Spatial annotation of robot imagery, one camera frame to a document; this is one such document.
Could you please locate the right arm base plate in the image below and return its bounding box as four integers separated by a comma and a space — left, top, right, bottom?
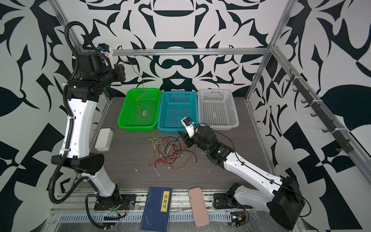
213, 193, 252, 209

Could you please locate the pink case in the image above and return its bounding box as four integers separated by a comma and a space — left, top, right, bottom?
188, 188, 210, 227

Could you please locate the blue book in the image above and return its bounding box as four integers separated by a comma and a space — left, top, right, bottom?
140, 187, 173, 232

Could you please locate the red cable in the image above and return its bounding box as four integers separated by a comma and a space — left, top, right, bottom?
121, 60, 147, 117

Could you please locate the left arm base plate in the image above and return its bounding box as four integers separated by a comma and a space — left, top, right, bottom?
94, 194, 137, 211

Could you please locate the teal plastic basket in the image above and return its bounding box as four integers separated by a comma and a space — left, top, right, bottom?
157, 91, 199, 133

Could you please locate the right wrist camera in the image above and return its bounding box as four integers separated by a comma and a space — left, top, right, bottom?
181, 117, 196, 138

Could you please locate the tangled cable pile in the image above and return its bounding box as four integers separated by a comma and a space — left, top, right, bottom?
148, 135, 198, 169

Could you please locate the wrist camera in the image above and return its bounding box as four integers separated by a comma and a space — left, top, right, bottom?
98, 43, 114, 69
181, 117, 196, 138

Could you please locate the small circuit board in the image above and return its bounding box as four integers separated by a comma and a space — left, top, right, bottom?
231, 210, 250, 228

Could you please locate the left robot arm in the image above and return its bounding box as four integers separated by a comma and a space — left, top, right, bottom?
48, 21, 126, 207

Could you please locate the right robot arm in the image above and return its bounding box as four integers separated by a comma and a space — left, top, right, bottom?
179, 125, 309, 230

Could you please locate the wall hook rail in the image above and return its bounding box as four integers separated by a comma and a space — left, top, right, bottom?
287, 70, 354, 153

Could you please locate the white box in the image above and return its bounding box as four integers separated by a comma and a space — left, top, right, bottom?
95, 128, 114, 152

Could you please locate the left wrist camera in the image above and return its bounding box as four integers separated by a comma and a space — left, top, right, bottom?
98, 43, 114, 69

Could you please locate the white plastic basket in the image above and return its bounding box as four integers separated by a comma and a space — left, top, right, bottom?
197, 89, 239, 131

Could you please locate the green plastic basket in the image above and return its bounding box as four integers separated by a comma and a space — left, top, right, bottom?
117, 88, 162, 131

